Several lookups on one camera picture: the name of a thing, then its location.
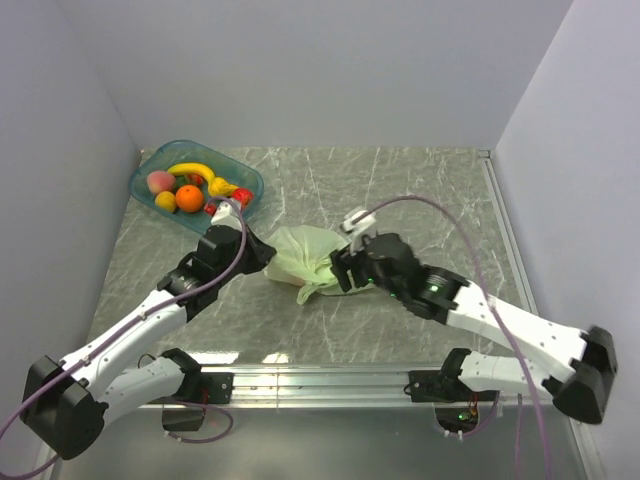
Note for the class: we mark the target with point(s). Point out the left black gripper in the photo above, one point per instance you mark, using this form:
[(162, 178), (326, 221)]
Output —
[(260, 251)]

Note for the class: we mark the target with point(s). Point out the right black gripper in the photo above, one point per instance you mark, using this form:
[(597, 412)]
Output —
[(341, 260)]

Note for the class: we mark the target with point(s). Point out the light green plastic bag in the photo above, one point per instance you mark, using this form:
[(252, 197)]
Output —
[(302, 260)]

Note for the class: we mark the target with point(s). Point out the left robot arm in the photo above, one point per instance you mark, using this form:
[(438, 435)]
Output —
[(68, 403)]

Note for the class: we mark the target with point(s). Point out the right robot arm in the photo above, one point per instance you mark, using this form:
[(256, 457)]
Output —
[(575, 367)]

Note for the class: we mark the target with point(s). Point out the orange fruit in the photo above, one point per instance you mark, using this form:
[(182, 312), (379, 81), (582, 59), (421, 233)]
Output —
[(189, 198)]

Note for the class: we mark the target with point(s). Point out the yellow pear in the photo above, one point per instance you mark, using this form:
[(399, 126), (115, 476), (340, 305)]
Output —
[(218, 186)]

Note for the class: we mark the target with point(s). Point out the small yellow lemon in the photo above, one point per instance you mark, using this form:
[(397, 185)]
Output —
[(166, 201)]

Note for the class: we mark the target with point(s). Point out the small red strawberry behind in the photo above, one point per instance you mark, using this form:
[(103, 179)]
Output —
[(191, 179)]

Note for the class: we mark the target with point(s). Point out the yellow banana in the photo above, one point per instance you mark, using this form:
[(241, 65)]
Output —
[(192, 168)]

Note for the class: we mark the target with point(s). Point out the pink peach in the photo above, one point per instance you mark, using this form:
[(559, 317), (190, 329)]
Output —
[(160, 181)]

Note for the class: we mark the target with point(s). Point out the blue transparent plastic tray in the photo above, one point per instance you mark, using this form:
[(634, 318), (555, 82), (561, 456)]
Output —
[(186, 151)]

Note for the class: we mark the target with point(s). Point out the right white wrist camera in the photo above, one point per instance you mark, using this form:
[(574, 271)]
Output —
[(359, 226)]

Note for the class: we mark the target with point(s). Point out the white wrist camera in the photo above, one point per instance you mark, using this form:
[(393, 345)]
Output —
[(226, 213), (359, 226)]

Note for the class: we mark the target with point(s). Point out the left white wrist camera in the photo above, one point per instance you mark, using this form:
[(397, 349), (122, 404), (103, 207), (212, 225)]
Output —
[(226, 213)]

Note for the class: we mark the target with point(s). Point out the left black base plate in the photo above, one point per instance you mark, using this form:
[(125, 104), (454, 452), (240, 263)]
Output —
[(213, 388)]

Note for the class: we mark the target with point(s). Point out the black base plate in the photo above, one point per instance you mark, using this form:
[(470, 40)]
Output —
[(430, 386), (213, 388)]

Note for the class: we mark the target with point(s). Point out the aluminium mounting rail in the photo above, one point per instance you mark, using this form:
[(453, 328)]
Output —
[(348, 385)]

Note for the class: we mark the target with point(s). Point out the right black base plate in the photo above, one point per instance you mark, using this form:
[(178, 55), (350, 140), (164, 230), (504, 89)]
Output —
[(430, 386)]

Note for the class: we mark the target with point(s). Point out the black box under rail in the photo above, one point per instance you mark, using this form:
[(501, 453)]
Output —
[(182, 419)]

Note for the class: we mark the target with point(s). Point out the right side aluminium rail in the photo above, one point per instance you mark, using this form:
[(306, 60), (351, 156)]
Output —
[(516, 264)]

